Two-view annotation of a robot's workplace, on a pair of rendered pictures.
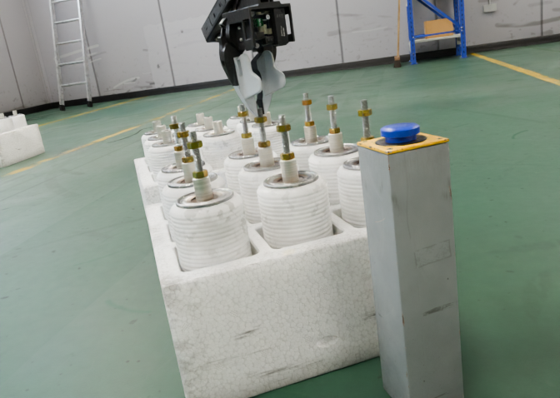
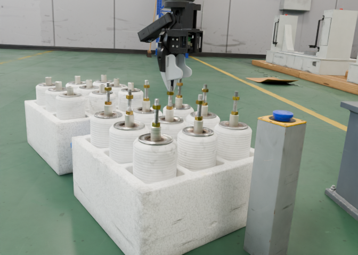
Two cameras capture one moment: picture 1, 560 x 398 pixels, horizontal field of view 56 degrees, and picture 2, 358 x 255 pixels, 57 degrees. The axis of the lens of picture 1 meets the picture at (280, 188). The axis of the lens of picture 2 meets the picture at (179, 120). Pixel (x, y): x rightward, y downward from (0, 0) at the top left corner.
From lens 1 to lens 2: 31 cm
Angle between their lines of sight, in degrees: 22
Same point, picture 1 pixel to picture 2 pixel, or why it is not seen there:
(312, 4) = (98, 8)
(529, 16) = (220, 41)
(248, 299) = (182, 200)
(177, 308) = (147, 206)
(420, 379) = (274, 243)
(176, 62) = not seen: outside the picture
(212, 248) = (164, 169)
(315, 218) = (213, 154)
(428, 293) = (285, 198)
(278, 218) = (195, 153)
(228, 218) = (174, 152)
